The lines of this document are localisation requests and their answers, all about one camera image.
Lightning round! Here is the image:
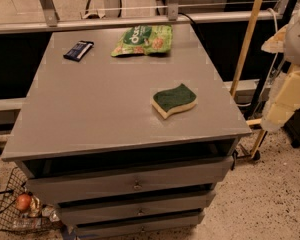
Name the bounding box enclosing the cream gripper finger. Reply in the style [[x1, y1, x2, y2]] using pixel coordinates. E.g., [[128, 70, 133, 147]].
[[261, 26, 287, 54], [261, 67, 300, 132]]

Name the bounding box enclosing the green and yellow sponge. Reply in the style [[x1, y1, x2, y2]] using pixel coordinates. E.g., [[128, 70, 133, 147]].
[[151, 84, 197, 119]]

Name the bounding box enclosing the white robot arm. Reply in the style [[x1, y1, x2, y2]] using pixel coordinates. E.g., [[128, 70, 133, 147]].
[[261, 9, 300, 132]]

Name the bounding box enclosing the green rice chip bag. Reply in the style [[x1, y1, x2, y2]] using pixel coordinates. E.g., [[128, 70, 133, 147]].
[[111, 25, 173, 57]]

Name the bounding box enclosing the grey drawer cabinet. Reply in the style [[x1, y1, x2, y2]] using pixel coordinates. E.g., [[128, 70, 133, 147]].
[[1, 23, 253, 240]]

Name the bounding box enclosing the dark blue snack bar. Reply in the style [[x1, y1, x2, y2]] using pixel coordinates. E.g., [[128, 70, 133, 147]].
[[63, 40, 94, 62]]

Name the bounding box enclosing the bottom grey drawer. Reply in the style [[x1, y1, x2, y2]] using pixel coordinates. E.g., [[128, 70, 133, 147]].
[[75, 209, 204, 239]]

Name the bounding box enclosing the grey drawer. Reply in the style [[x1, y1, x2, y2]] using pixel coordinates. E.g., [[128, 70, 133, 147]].
[[26, 156, 233, 204], [75, 209, 204, 239], [58, 190, 216, 225]]

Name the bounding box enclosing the middle grey drawer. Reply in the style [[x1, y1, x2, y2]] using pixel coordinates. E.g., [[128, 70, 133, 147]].
[[58, 190, 216, 225]]

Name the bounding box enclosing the top grey drawer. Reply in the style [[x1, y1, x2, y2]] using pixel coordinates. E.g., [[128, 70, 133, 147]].
[[26, 156, 233, 204]]

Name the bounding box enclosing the red apple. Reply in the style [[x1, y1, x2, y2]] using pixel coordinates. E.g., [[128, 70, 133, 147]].
[[15, 193, 32, 212]]

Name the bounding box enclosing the clear plastic bottle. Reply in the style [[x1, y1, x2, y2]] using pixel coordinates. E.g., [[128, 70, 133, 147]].
[[11, 218, 42, 230]]

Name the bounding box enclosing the black cable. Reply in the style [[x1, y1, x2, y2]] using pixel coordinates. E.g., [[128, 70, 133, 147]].
[[178, 12, 199, 27]]

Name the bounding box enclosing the grey metal rail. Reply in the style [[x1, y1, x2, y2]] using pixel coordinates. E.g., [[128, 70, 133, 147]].
[[0, 10, 284, 36]]

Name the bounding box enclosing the black wire basket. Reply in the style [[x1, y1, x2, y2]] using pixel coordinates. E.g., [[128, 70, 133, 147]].
[[0, 167, 63, 234]]

